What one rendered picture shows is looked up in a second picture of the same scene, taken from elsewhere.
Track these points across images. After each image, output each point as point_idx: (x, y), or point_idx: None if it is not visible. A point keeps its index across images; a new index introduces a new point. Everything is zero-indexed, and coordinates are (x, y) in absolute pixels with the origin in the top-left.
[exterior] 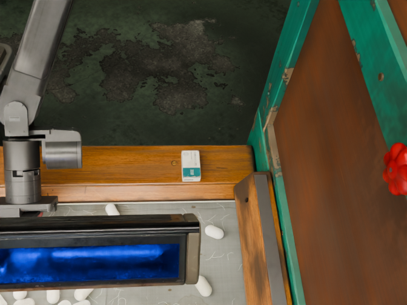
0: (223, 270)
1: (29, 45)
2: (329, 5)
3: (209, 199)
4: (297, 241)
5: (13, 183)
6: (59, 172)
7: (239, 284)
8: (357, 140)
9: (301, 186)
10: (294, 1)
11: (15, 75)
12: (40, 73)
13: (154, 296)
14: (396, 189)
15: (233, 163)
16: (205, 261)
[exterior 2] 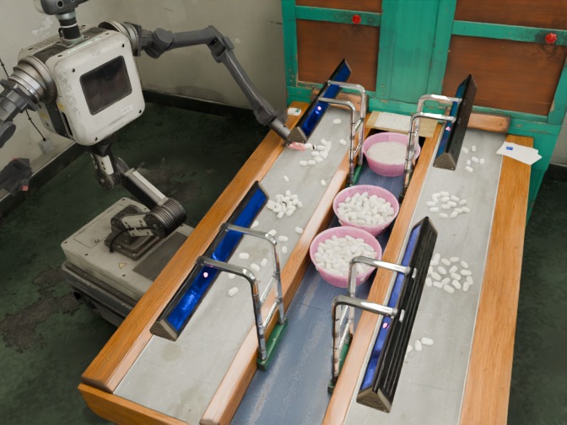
0: (333, 118)
1: (254, 92)
2: (302, 25)
3: None
4: None
5: (286, 129)
6: (277, 138)
7: (340, 116)
8: (338, 34)
9: (329, 71)
10: (286, 37)
11: (261, 100)
12: (262, 97)
13: (333, 131)
14: (359, 21)
15: (298, 104)
16: (328, 121)
